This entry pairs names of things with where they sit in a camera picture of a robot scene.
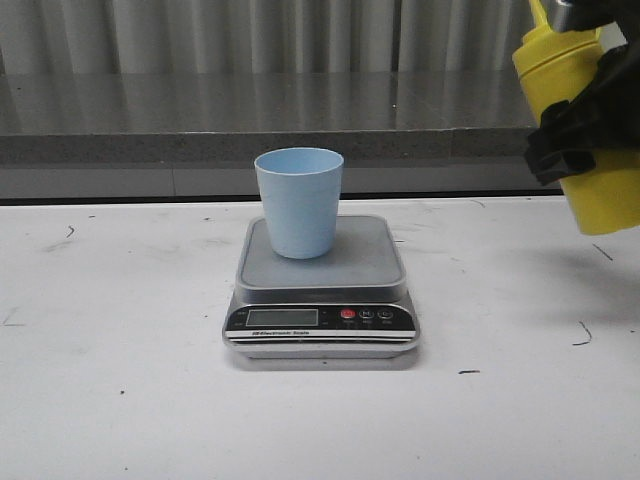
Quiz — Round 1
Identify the yellow squeeze bottle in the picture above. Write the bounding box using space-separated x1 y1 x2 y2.
512 1 639 235

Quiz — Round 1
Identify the light blue plastic cup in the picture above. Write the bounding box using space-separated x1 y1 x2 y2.
254 147 344 259

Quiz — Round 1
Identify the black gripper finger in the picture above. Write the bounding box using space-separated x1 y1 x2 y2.
524 100 598 186

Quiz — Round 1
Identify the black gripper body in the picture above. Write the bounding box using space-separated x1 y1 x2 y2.
551 0 639 150

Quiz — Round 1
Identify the grey stone counter ledge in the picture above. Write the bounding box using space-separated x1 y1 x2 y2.
1 71 558 203

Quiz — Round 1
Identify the silver digital kitchen scale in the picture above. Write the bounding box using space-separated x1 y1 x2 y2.
222 215 421 364

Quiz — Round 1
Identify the white pleated curtain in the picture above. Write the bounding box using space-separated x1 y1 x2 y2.
1 1 532 75

